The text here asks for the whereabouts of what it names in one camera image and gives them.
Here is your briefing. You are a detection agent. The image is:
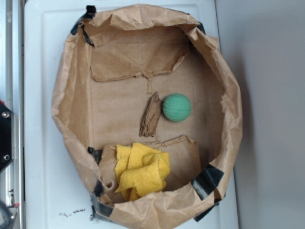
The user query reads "green textured rubber ball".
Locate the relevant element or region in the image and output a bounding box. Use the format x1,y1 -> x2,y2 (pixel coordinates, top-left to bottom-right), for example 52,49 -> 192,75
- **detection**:
163,94 -> 192,122

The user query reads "silver metal rail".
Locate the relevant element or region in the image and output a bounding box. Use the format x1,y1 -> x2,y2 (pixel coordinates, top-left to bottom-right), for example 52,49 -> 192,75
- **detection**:
0,0 -> 25,229

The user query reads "brown wood bark piece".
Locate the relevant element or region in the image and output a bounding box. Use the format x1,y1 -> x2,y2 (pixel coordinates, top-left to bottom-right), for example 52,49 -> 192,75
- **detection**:
139,92 -> 163,137

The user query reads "black metal bracket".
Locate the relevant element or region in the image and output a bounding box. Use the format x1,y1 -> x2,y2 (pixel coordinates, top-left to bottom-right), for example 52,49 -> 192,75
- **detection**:
0,100 -> 14,173

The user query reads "brown paper bag tray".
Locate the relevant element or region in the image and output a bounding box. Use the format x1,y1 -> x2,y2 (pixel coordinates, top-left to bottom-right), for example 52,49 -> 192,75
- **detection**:
51,4 -> 243,229

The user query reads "white plastic tray base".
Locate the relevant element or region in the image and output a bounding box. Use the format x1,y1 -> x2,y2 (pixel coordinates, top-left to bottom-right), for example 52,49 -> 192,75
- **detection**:
23,0 -> 240,229

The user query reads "crumpled yellow cloth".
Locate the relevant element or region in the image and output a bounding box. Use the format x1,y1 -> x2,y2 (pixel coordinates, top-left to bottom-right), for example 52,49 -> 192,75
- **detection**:
114,143 -> 171,201

